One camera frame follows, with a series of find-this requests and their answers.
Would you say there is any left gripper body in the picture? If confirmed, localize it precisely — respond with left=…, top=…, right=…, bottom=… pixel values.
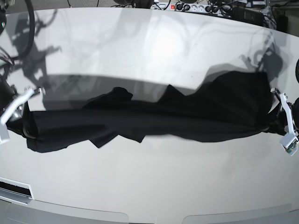
left=274, top=98, right=299, bottom=135

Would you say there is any black t-shirt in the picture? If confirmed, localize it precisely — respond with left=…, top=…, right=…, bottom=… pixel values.
left=7, top=71, right=284, bottom=153

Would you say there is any black box behind table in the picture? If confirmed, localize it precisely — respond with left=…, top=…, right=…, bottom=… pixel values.
left=231, top=7, right=264, bottom=26

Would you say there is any white power strip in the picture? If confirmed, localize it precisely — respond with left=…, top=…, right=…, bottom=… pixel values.
left=150, top=1, right=232, bottom=16

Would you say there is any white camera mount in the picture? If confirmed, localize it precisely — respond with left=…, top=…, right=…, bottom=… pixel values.
left=271, top=88, right=299, bottom=156
left=0, top=87, right=43, bottom=144

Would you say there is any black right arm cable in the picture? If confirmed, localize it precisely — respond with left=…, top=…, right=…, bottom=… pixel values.
left=9, top=0, right=36, bottom=61

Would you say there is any white slotted table bracket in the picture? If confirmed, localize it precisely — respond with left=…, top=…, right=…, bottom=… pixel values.
left=0, top=177, right=35, bottom=200

